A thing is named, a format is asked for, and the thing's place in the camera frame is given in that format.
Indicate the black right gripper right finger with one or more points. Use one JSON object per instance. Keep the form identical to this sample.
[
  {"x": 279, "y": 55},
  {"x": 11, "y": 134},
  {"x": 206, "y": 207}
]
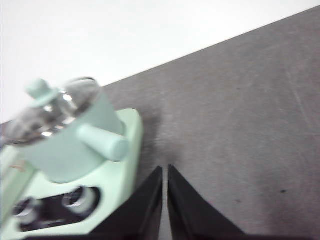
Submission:
[{"x": 190, "y": 212}]

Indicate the glass lid with green knob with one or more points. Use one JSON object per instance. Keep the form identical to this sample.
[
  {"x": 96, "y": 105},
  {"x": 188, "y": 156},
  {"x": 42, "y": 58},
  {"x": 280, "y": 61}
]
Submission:
[{"x": 41, "y": 92}]

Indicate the silver control knob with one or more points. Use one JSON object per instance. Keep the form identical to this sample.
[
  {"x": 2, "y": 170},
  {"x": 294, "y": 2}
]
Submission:
[
  {"x": 25, "y": 210},
  {"x": 76, "y": 200}
]

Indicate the mint green breakfast maker base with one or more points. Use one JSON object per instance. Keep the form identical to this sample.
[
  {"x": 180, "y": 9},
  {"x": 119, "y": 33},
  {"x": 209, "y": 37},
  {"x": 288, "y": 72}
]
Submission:
[{"x": 125, "y": 160}]

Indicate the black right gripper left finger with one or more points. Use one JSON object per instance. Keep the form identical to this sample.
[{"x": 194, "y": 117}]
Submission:
[{"x": 145, "y": 212}]

